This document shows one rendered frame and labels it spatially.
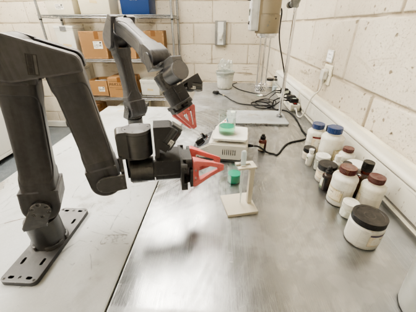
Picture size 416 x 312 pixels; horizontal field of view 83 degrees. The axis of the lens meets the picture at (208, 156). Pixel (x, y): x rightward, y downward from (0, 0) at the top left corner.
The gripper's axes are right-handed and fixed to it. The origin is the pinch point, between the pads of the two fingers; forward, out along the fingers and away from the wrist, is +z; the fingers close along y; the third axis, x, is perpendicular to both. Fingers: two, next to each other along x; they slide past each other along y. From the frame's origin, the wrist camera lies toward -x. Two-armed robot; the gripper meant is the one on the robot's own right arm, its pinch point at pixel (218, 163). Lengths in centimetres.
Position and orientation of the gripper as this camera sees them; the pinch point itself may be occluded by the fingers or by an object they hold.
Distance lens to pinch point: 55.3
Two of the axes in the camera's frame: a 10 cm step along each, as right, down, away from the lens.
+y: -1.9, -4.7, 8.6
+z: 9.8, -0.7, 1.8
